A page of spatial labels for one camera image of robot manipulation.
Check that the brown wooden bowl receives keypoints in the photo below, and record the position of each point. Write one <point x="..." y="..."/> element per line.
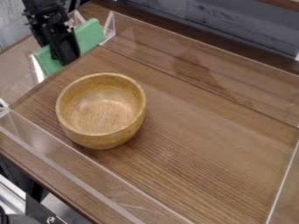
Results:
<point x="100" y="109"/>

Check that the black metal bracket with bolt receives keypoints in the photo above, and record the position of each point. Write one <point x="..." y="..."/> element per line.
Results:
<point x="39" y="212"/>

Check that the clear acrylic tray walls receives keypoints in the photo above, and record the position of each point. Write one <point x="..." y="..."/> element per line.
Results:
<point x="214" y="159"/>

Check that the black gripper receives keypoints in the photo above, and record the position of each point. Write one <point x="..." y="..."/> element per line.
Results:
<point x="47" y="17"/>

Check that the green rectangular block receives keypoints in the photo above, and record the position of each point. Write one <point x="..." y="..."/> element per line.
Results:
<point x="90" y="35"/>

